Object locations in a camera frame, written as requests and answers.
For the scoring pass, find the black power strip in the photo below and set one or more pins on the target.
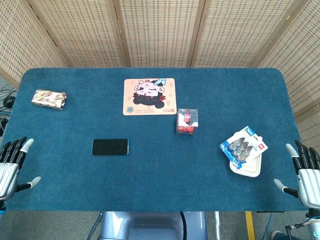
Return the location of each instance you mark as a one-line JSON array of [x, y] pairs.
[[3, 126]]

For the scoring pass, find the bamboo folding screen panel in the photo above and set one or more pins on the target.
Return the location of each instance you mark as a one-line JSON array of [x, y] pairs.
[[157, 32], [80, 32], [300, 62], [22, 45], [240, 32]]

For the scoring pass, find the blue white clip blister pack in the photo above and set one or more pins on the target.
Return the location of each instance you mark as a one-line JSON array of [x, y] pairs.
[[241, 147]]

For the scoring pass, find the pink cartoon mouse pad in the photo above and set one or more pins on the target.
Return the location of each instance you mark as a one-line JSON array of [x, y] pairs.
[[150, 97]]

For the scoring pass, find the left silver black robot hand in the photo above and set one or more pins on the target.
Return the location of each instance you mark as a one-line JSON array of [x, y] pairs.
[[8, 175]]

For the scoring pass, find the gold red wrapped packet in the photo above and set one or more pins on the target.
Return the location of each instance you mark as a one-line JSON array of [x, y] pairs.
[[48, 98]]

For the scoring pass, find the white plastic tray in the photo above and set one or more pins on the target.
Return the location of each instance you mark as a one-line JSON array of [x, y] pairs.
[[251, 168]]

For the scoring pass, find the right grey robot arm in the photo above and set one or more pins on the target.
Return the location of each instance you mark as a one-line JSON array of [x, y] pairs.
[[315, 228]]

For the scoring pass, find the blue shoe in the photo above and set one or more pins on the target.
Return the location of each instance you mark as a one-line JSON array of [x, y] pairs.
[[278, 236]]

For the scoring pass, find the black smartphone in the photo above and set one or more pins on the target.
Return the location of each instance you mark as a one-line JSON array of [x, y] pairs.
[[110, 147]]

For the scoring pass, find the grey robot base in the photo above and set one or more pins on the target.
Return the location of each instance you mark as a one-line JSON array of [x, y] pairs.
[[150, 225]]

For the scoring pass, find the clear box with red items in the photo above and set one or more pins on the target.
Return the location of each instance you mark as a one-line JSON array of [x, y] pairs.
[[187, 122]]

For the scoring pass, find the blue felt table cover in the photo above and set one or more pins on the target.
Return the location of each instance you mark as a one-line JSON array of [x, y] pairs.
[[160, 175]]

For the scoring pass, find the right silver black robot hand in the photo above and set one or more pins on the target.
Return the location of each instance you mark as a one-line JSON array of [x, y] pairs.
[[310, 185]]

